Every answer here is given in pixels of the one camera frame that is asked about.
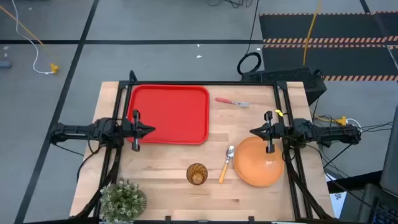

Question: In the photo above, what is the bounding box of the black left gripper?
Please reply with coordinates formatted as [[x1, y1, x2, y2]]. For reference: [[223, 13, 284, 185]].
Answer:
[[121, 109, 156, 152]]

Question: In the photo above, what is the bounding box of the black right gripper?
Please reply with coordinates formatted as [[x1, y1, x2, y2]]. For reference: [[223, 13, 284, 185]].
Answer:
[[249, 110, 287, 154]]

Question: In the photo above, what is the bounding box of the orange plastic plate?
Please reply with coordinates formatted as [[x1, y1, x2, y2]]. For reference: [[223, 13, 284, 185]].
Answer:
[[233, 136, 285, 188]]

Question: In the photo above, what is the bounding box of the pink-handled metal fork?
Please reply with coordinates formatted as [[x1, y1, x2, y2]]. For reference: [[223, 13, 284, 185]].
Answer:
[[214, 97, 250, 109]]

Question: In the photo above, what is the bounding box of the orange-handled metal spoon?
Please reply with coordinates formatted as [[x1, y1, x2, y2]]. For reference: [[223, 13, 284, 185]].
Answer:
[[218, 145, 236, 185]]

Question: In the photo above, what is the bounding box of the amber faceted plastic cup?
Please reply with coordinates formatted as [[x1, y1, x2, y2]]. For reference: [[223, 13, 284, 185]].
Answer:
[[185, 162, 209, 186]]

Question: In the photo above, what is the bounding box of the red plastic tray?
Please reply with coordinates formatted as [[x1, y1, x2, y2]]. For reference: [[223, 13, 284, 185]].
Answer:
[[126, 83, 211, 146]]

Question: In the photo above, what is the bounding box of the black mesh computer case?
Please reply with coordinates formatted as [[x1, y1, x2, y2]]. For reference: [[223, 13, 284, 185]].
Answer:
[[241, 67, 328, 106]]

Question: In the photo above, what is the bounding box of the potted green artificial plant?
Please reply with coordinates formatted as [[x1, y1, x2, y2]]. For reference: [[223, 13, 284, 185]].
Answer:
[[99, 177, 148, 224]]

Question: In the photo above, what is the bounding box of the white paper sheet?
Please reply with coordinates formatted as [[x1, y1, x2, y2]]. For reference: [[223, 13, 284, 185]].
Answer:
[[325, 172, 345, 219]]

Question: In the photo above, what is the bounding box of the black hazard-striped floor mat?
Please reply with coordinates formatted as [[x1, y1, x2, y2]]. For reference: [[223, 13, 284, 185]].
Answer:
[[262, 44, 398, 83], [259, 11, 398, 44]]

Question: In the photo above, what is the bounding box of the dark grey desk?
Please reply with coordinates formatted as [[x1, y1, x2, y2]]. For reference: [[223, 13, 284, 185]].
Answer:
[[326, 170, 398, 224]]

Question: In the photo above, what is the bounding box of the black keyboard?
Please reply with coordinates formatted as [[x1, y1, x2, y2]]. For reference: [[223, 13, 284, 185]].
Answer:
[[371, 198, 398, 224]]

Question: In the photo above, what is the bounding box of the thick black hanging cable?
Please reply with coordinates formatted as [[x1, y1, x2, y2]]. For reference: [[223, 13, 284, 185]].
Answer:
[[236, 0, 263, 76]]

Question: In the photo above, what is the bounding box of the black metal table frame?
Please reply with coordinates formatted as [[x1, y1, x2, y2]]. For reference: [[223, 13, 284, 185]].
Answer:
[[70, 70, 336, 224]]

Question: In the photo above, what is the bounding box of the thick yellow hanging cable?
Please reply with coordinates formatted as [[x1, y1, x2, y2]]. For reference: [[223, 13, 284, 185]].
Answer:
[[302, 0, 323, 66]]

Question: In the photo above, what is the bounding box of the white floor cable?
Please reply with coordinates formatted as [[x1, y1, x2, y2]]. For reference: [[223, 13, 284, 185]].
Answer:
[[11, 0, 53, 75]]

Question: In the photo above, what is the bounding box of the thin orange floor cable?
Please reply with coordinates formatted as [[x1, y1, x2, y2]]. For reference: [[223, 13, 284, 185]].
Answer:
[[0, 4, 57, 67]]

